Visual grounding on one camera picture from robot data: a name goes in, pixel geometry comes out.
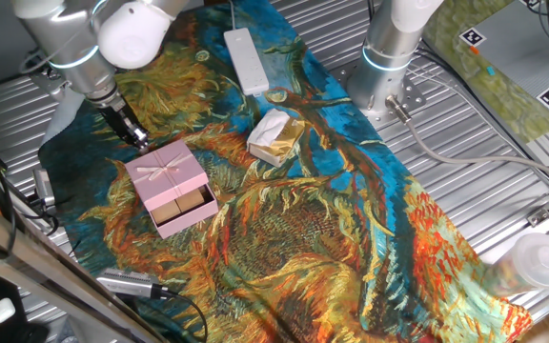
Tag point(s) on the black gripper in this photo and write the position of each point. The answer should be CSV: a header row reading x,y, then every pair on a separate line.
x,y
115,116

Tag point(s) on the pink ribboned casing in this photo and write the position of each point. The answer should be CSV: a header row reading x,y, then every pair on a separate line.
x,y
160,186

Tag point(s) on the small gold box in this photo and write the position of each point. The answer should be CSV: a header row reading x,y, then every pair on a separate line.
x,y
190,200
166,213

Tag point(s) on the pink inner box drawer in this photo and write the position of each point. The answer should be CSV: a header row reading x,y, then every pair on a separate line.
x,y
189,225

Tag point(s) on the gold foil box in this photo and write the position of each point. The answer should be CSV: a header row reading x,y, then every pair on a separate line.
x,y
281,143

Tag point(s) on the white tissue paper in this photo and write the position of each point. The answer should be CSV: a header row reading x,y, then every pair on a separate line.
x,y
267,127

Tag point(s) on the white power strip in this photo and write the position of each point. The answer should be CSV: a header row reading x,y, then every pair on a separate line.
x,y
247,62

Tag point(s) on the sunflower painting cloth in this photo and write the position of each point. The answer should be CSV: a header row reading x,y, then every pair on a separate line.
x,y
303,248

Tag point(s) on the white earbud case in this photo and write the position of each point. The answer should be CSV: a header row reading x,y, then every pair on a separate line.
x,y
2,310

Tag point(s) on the green patterned mat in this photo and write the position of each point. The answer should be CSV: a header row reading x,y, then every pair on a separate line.
x,y
474,95

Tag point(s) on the small orange block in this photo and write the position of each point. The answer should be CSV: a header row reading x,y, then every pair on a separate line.
x,y
474,50

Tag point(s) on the small teal block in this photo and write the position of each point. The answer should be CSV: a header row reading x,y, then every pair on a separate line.
x,y
491,71

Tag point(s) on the grey board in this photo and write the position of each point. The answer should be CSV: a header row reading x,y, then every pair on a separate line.
x,y
517,52

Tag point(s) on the clear plastic cup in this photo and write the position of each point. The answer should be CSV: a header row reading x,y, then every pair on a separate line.
x,y
536,262

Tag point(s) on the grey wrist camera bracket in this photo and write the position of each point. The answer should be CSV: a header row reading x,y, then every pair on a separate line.
x,y
48,76

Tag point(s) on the aluminium frame bar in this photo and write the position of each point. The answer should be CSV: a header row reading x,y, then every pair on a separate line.
x,y
41,257

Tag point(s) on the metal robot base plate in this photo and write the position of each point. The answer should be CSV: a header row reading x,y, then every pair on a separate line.
x,y
412,95

